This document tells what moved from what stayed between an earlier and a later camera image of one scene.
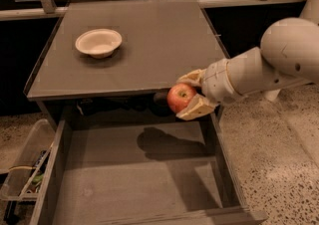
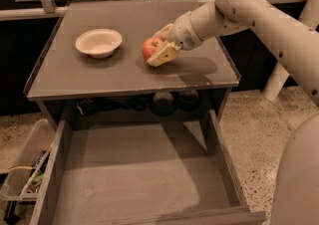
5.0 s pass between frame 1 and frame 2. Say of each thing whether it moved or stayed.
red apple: moved
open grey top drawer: stayed
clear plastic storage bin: stayed
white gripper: moved
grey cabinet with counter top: stayed
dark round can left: stayed
